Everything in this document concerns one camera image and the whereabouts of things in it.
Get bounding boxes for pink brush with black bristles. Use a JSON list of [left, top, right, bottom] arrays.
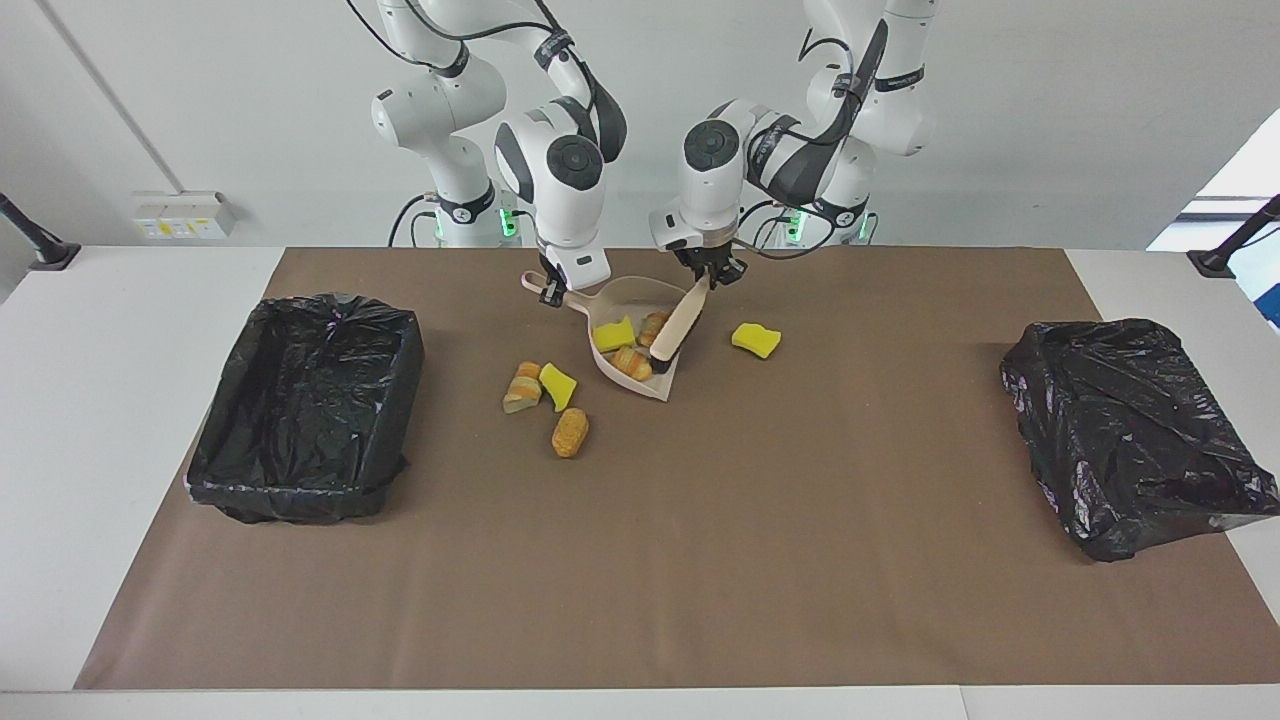
[[648, 278, 711, 375]]

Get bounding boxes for yellow sponge piece green backing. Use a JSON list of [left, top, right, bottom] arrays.
[[731, 322, 782, 360]]

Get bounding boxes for pink plastic dustpan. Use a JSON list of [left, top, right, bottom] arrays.
[[520, 270, 701, 403]]

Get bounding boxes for small yellow sponge piece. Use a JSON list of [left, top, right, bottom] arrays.
[[539, 363, 578, 413]]

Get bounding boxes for open bin with black bag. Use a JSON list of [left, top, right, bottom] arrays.
[[185, 293, 425, 525]]

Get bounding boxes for bin covered by black bag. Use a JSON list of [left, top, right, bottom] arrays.
[[1000, 318, 1280, 563]]

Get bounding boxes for brown oval bread roll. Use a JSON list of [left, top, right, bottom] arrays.
[[552, 408, 590, 459]]

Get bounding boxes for brown table mat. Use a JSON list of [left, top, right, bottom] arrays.
[[75, 247, 1280, 691]]

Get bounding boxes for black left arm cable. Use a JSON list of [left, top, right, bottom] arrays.
[[735, 20, 891, 263]]

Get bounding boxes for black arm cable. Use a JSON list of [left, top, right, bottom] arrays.
[[735, 20, 891, 263], [345, 0, 601, 111]]

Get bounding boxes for black right base cable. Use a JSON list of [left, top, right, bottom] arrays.
[[387, 194, 443, 249]]

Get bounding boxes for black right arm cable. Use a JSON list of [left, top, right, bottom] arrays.
[[345, 0, 601, 111]]

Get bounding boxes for white wall socket strip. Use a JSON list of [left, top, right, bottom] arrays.
[[133, 192, 238, 241]]

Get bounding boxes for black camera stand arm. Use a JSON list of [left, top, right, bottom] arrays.
[[0, 192, 82, 272], [1187, 195, 1280, 280]]

